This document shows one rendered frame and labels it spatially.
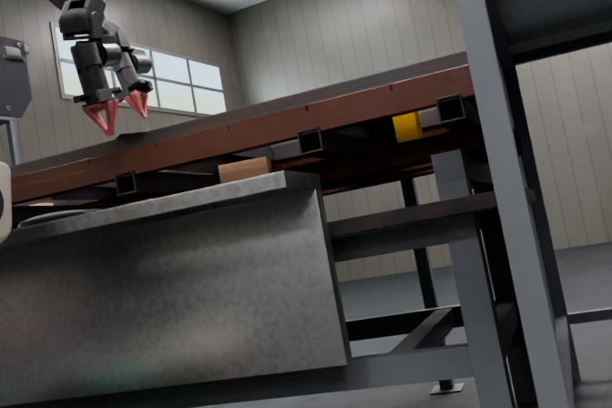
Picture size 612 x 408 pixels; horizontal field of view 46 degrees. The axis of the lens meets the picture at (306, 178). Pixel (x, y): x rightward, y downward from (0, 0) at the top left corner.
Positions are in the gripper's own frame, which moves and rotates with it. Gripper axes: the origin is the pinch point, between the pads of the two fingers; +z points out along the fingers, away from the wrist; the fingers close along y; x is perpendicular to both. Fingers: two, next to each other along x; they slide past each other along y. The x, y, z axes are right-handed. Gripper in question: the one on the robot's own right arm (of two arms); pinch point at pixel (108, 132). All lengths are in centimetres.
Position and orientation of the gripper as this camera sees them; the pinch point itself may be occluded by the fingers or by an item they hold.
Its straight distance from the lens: 164.4
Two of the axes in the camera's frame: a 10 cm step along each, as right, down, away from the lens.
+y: -2.8, 2.0, -9.4
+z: 2.6, 9.6, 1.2
